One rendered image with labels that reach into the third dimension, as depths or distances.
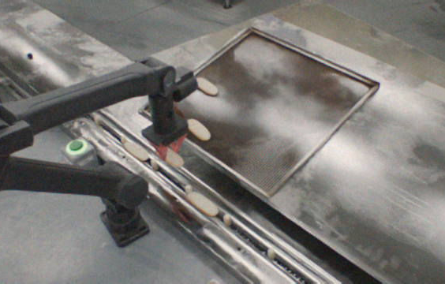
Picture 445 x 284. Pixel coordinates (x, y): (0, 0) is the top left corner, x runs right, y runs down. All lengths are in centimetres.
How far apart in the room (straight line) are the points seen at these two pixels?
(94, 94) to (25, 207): 51
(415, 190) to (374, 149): 15
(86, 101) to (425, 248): 77
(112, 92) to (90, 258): 43
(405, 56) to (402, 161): 74
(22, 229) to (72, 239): 14
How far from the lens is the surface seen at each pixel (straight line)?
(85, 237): 119
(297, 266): 106
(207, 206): 114
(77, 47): 195
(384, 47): 191
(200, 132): 128
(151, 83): 97
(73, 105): 87
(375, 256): 106
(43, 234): 123
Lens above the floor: 173
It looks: 42 degrees down
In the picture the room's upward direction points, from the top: 1 degrees counter-clockwise
